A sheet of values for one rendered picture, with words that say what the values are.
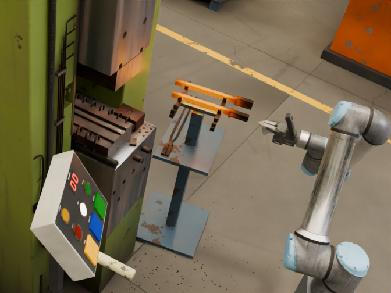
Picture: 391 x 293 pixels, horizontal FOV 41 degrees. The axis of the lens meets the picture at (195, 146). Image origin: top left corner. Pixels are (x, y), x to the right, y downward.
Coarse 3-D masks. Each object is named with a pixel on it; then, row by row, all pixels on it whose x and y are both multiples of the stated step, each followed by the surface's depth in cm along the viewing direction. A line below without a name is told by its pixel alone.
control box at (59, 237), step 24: (72, 168) 175; (48, 192) 166; (72, 192) 170; (48, 216) 157; (72, 216) 166; (48, 240) 158; (72, 240) 162; (96, 240) 178; (72, 264) 166; (96, 264) 174
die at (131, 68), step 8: (136, 56) 203; (80, 64) 198; (128, 64) 199; (136, 64) 206; (80, 72) 200; (88, 72) 198; (96, 72) 197; (120, 72) 196; (128, 72) 202; (136, 72) 210; (96, 80) 199; (104, 80) 197; (112, 80) 196; (120, 80) 199; (128, 80) 206; (112, 88) 198
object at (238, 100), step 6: (180, 84) 272; (186, 84) 271; (192, 84) 272; (198, 90) 272; (204, 90) 271; (210, 90) 272; (216, 96) 271; (222, 96) 270; (228, 96) 271; (234, 102) 269; (240, 102) 270; (246, 102) 270; (252, 102) 268; (246, 108) 271
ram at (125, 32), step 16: (80, 0) 176; (96, 0) 173; (112, 0) 171; (128, 0) 176; (144, 0) 188; (80, 16) 180; (96, 16) 177; (112, 16) 174; (128, 16) 182; (144, 16) 194; (80, 32) 183; (96, 32) 180; (112, 32) 177; (128, 32) 187; (144, 32) 201; (80, 48) 187; (96, 48) 184; (112, 48) 181; (128, 48) 193; (144, 48) 207; (96, 64) 188; (112, 64) 186
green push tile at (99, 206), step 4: (96, 192) 188; (96, 196) 186; (100, 196) 189; (96, 200) 185; (100, 200) 188; (96, 204) 184; (100, 204) 187; (104, 204) 191; (96, 208) 183; (100, 208) 186; (104, 208) 190; (100, 212) 186; (104, 212) 189; (100, 216) 186; (104, 216) 188
